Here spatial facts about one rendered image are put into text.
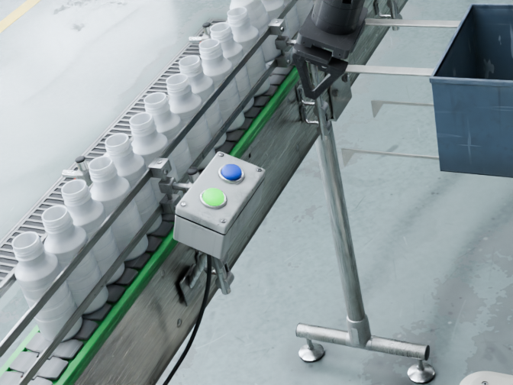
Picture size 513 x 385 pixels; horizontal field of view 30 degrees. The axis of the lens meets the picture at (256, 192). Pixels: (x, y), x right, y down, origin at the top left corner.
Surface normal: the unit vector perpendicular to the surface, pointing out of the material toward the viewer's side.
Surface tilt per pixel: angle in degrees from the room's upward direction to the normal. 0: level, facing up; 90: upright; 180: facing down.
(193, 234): 90
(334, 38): 23
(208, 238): 90
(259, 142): 90
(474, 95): 90
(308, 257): 0
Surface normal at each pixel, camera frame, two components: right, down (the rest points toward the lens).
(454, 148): -0.41, 0.59
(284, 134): 0.89, 0.11
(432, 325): -0.19, -0.80
